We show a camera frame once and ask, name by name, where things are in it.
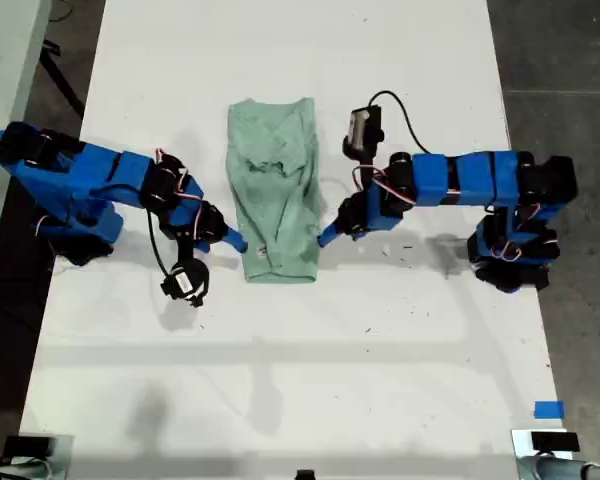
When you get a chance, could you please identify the black and silver camera box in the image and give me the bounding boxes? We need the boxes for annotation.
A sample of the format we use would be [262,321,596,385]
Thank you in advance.
[342,104,385,161]

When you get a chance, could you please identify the black table clamp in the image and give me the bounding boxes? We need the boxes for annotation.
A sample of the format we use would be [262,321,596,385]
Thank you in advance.
[59,234,115,267]
[474,263,551,295]

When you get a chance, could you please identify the pale side table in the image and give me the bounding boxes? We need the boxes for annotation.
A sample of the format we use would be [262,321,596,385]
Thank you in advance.
[0,0,52,291]

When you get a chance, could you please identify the short black camera stalk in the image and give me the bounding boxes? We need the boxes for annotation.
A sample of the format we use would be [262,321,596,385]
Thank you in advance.
[357,157,376,194]
[175,234,197,264]

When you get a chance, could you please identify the small black box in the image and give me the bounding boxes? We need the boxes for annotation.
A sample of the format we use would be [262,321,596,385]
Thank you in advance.
[530,432,580,452]
[3,435,54,457]

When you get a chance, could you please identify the black stand leg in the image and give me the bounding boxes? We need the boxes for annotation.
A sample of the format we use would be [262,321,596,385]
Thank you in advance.
[39,42,87,119]

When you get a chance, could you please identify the black camera with white label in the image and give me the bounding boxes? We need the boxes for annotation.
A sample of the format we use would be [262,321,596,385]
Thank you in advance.
[159,258,212,309]

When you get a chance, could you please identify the pale green T-shirt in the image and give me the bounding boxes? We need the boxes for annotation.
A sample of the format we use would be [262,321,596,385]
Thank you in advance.
[224,96,324,285]

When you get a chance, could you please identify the black camera cable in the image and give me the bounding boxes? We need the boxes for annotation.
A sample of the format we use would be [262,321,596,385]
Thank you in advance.
[146,209,174,279]
[365,89,434,156]

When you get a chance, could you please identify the white mounting plate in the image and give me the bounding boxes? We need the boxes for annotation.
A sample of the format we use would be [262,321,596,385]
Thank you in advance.
[17,433,75,480]
[510,428,581,459]

